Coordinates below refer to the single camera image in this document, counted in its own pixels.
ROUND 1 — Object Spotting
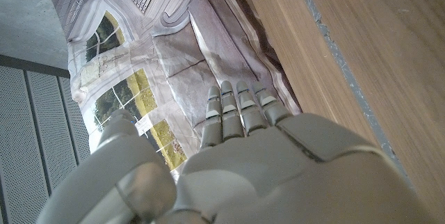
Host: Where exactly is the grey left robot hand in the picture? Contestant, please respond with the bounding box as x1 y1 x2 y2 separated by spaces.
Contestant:
36 79 435 224

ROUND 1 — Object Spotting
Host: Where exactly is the printed sofa backdrop cloth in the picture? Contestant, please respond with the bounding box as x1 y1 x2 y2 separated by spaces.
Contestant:
38 0 303 183

